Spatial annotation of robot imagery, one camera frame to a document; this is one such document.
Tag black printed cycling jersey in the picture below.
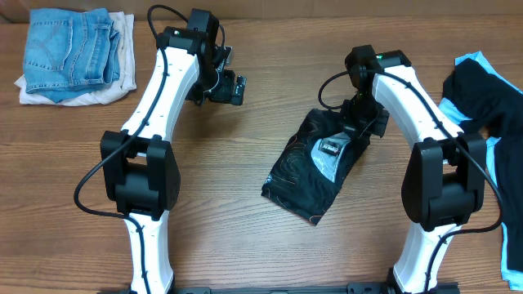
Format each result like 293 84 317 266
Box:
261 109 370 225

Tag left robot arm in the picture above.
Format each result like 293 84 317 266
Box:
101 9 246 293

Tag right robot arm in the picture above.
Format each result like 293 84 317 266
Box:
342 45 486 293

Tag folded white cloth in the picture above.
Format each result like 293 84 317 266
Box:
15 11 136 106

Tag black and light-blue garment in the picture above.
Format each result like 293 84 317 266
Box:
439 51 522 291

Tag folded blue jeans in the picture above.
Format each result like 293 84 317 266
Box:
23 8 120 103

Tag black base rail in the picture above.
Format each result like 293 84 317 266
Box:
167 283 396 294

